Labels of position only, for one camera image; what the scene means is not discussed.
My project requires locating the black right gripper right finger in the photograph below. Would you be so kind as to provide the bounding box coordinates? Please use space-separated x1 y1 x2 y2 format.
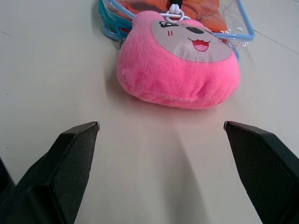
223 120 299 224

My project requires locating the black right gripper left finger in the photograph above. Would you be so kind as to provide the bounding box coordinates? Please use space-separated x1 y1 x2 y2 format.
0 121 100 224

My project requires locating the clear blue-trimmed plastic bag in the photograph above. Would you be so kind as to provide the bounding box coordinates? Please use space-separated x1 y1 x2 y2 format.
97 0 256 61

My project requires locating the orange cloth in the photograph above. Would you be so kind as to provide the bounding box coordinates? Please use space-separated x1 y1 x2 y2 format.
114 0 231 45

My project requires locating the pink plush face toy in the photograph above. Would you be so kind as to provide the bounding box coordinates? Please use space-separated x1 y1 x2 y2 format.
116 10 241 110

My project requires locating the white plastic clip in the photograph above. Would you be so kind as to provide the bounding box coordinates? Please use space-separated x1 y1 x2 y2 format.
160 4 190 22

